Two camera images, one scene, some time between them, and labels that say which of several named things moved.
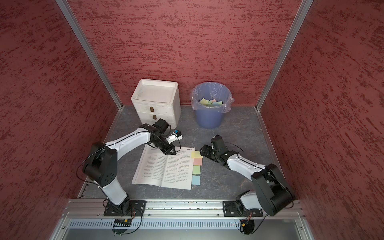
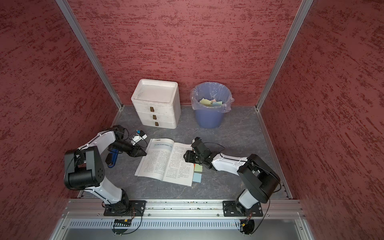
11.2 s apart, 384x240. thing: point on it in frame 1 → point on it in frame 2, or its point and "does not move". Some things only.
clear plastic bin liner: [211, 90] does not move
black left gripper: [166, 150] → [135, 150]
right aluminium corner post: [304, 8] does not move
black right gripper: [206, 151] → [189, 156]
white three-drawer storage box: [153, 99] does not move
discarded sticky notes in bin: [211, 102] does not move
